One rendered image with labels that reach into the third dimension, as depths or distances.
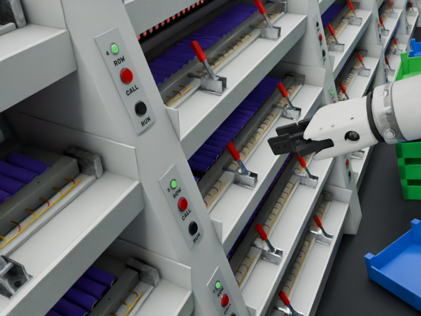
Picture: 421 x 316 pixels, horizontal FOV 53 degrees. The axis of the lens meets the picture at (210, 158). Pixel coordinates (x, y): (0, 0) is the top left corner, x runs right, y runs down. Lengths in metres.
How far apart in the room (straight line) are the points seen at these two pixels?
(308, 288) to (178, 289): 0.52
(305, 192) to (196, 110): 0.49
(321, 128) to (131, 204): 0.29
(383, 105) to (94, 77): 0.37
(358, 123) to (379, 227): 0.85
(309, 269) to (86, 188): 0.73
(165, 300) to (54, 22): 0.38
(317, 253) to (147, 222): 0.68
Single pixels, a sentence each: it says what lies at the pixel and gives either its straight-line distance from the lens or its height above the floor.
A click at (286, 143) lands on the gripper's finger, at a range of 0.67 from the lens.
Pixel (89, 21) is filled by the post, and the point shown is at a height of 0.89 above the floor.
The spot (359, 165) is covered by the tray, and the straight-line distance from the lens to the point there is 1.49.
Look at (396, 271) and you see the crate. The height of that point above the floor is 0.00.
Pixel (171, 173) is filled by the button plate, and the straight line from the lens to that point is 0.57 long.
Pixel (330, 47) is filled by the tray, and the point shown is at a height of 0.53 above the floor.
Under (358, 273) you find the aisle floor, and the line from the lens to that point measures 1.29.
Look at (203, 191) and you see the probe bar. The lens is 0.74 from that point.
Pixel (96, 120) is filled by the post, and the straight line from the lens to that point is 0.51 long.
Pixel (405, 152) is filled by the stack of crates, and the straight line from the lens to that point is 1.42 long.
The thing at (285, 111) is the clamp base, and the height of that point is 0.53.
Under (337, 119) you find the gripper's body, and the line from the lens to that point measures 0.63.
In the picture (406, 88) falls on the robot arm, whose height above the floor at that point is 0.68.
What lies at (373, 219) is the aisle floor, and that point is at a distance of 1.46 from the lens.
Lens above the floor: 0.91
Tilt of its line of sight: 25 degrees down
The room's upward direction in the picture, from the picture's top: 21 degrees counter-clockwise
